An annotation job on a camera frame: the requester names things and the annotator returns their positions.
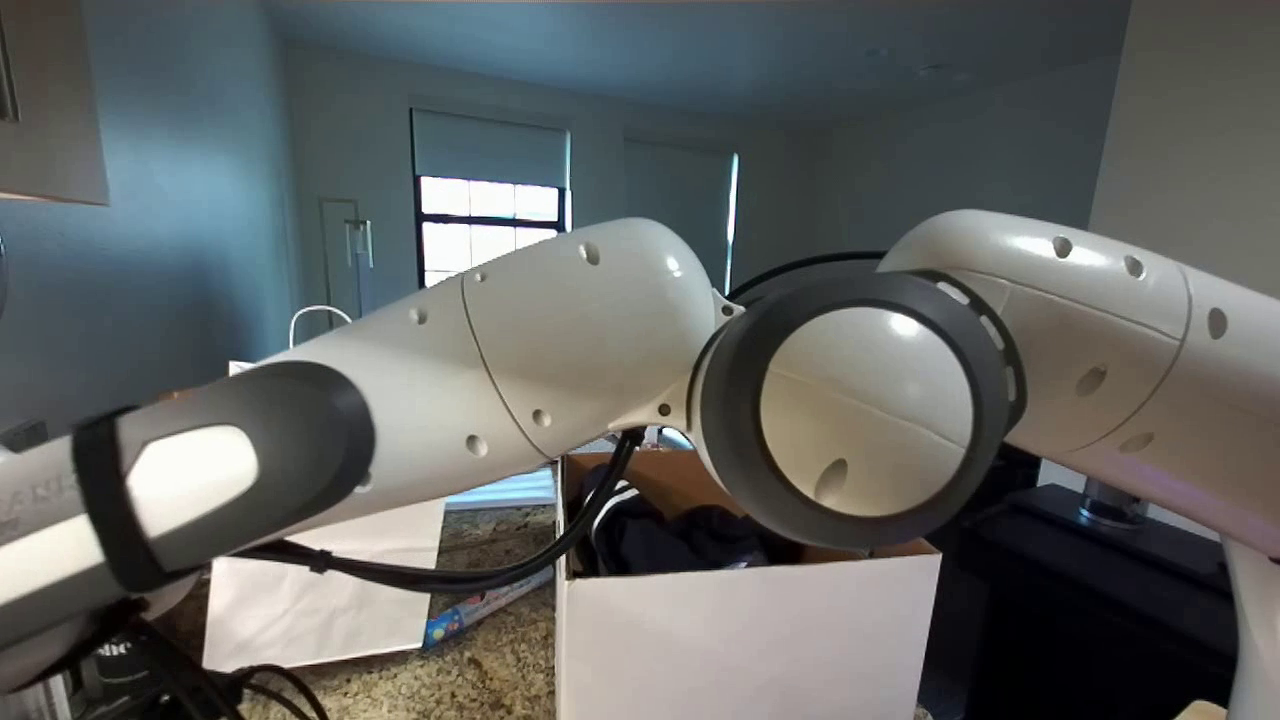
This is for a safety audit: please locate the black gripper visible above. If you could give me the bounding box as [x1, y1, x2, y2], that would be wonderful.
[73, 617, 234, 720]

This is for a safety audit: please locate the white cardboard box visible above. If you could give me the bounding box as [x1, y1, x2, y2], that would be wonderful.
[553, 444, 946, 720]

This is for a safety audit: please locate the black framed window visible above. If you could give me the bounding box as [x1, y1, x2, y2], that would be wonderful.
[414, 171, 574, 292]

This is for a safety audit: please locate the wide grey roller blind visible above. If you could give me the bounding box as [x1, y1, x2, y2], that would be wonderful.
[410, 108, 577, 191]

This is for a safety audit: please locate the narrow grey roller blind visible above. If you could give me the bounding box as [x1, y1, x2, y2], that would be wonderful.
[615, 135, 744, 299]

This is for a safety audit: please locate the black side table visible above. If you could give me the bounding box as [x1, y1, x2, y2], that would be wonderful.
[930, 449, 1250, 720]

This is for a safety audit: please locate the clear glass jar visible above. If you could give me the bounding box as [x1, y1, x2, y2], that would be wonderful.
[1075, 478, 1142, 529]

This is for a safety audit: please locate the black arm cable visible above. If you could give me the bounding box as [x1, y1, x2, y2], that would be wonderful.
[226, 425, 648, 720]

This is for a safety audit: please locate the wooden wall cabinet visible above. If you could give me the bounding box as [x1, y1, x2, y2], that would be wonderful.
[0, 0, 114, 213]

